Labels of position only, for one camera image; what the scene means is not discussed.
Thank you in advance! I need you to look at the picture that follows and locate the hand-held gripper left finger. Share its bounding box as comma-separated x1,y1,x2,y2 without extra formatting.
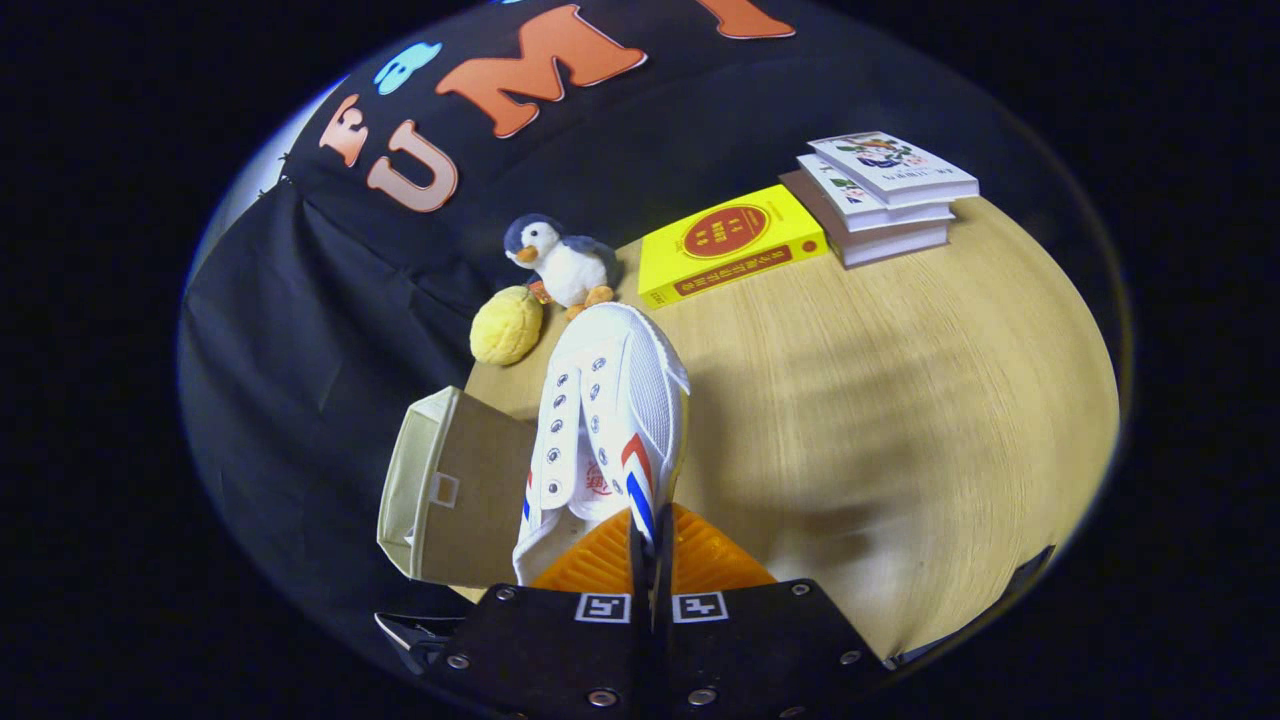
425,510,656,720

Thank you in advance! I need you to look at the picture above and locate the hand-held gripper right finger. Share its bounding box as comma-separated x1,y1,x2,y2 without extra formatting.
655,500,889,720

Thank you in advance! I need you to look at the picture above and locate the cream fabric storage box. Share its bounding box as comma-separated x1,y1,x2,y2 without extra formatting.
377,385,541,591

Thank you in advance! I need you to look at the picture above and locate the white striped canvas shoe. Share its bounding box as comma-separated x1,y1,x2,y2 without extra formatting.
512,302,691,588

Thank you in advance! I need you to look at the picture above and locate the yellow plush bun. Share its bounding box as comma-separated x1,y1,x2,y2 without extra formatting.
470,285,546,367

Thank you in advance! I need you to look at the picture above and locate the penguin plush toy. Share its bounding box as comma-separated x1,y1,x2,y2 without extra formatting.
503,213,623,321

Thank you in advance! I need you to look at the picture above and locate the yellow book red circle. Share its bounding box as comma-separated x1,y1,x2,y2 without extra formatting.
638,184,831,310

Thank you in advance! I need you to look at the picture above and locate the brown cover book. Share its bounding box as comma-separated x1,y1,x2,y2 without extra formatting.
780,170,951,269

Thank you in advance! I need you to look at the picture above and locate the white illustrated book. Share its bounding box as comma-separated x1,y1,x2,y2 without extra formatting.
808,130,981,209

